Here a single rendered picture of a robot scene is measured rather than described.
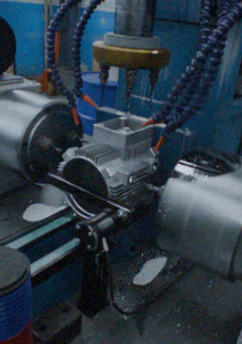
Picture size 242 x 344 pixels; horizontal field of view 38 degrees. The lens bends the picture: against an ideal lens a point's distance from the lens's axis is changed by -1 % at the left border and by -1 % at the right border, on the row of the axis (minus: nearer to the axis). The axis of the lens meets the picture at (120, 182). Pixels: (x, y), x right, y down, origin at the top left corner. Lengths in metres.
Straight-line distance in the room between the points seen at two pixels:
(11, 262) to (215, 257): 0.45
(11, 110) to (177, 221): 0.56
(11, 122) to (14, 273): 0.74
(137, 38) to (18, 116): 0.38
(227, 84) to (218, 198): 0.38
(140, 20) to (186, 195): 0.38
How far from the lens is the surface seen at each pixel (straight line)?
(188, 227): 0.68
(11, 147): 0.99
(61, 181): 0.86
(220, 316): 0.89
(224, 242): 0.66
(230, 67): 0.95
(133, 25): 0.82
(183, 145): 0.90
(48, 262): 0.77
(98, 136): 0.89
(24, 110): 1.00
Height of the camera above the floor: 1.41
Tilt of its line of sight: 26 degrees down
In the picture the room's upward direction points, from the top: 5 degrees clockwise
